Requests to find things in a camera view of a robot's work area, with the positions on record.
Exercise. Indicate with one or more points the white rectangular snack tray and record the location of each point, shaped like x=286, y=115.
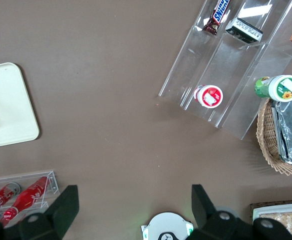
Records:
x=257, y=212

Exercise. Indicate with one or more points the red cola bottle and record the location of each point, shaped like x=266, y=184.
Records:
x=0, y=198
x=30, y=195

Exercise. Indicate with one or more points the red yogurt drink bottle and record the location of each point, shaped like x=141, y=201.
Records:
x=208, y=96

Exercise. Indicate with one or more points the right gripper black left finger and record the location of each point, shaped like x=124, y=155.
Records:
x=50, y=220

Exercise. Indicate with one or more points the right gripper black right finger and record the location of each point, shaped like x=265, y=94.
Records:
x=218, y=225

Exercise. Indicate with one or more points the green yogurt drink bottle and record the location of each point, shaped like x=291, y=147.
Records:
x=283, y=88

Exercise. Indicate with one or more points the large clear bag of puffed snacks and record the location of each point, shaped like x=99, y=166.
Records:
x=286, y=222

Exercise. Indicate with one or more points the cream plastic tray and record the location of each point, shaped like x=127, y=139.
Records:
x=8, y=105

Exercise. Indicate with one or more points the light tan wicker basket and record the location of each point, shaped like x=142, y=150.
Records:
x=266, y=140

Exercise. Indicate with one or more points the clear acrylic bottle rack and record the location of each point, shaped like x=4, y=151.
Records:
x=53, y=185

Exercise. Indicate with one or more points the Snickers chocolate bar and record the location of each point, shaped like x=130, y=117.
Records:
x=217, y=16

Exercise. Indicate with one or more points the clear acrylic tiered stand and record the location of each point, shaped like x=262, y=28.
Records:
x=231, y=75

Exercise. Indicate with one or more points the black and white snack box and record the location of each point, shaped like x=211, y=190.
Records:
x=244, y=31

